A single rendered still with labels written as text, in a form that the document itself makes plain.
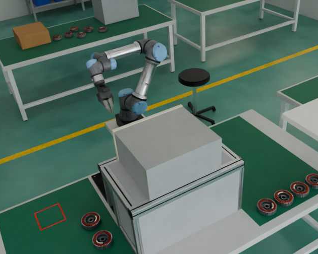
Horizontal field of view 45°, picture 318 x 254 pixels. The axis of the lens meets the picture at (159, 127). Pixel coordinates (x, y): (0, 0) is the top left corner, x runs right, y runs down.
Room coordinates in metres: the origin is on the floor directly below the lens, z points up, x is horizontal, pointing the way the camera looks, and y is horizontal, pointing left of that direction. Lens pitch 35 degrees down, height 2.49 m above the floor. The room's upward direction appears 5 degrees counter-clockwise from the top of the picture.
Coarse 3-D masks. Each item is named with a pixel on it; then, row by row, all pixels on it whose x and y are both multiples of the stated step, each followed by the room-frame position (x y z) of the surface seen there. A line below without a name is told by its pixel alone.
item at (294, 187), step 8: (312, 176) 1.74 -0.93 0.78; (296, 184) 1.68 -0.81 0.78; (304, 184) 1.67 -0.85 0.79; (312, 184) 1.67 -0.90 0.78; (280, 192) 1.63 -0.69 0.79; (288, 192) 1.62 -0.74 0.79; (296, 192) 1.62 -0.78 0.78; (304, 192) 1.61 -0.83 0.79; (264, 200) 1.58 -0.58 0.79; (272, 200) 1.57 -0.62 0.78; (280, 200) 1.56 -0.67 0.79; (288, 200) 1.56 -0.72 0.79; (264, 208) 1.53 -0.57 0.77; (272, 208) 1.51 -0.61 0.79
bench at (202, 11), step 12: (168, 0) 5.81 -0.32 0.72; (180, 0) 5.65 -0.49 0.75; (192, 0) 5.60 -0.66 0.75; (204, 0) 5.55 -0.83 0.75; (216, 0) 5.50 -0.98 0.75; (228, 0) 5.45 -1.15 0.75; (240, 0) 5.40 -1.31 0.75; (252, 0) 5.41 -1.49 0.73; (192, 12) 5.22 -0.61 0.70; (204, 12) 5.05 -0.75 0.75; (216, 12) 5.13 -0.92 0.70; (276, 12) 6.30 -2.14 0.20; (204, 24) 5.09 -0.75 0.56; (288, 24) 5.80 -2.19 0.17; (180, 36) 5.63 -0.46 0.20; (204, 36) 5.09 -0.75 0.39; (240, 36) 5.42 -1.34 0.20; (204, 48) 5.09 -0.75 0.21; (204, 60) 5.09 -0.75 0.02
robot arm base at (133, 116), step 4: (120, 108) 2.53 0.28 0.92; (120, 112) 2.52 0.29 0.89; (124, 112) 2.49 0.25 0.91; (128, 112) 2.48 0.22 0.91; (120, 116) 2.50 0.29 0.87; (124, 116) 2.48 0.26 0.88; (128, 116) 2.47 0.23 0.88; (132, 116) 2.48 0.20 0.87; (136, 116) 2.50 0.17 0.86; (124, 120) 2.47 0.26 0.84; (128, 120) 2.47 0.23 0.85
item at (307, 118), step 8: (304, 104) 1.92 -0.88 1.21; (312, 104) 1.92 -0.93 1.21; (288, 112) 1.85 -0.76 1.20; (296, 112) 1.85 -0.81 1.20; (304, 112) 1.84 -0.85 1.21; (312, 112) 1.83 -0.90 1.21; (288, 120) 1.80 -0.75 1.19; (296, 120) 1.77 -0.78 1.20; (304, 120) 1.76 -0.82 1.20; (312, 120) 1.75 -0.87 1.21; (304, 128) 1.70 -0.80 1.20; (312, 128) 1.68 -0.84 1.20; (312, 136) 1.64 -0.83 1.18
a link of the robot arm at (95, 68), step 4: (88, 60) 2.29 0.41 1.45; (92, 60) 2.28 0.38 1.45; (96, 60) 2.30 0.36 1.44; (88, 64) 2.27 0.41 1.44; (92, 64) 2.26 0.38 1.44; (96, 64) 2.28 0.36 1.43; (100, 64) 2.29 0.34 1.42; (88, 68) 2.26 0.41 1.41; (92, 68) 2.25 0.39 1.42; (96, 68) 2.25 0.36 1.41; (100, 68) 2.27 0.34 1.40; (92, 72) 2.24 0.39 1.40; (96, 72) 2.23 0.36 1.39; (100, 72) 2.25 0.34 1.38; (92, 76) 2.23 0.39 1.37
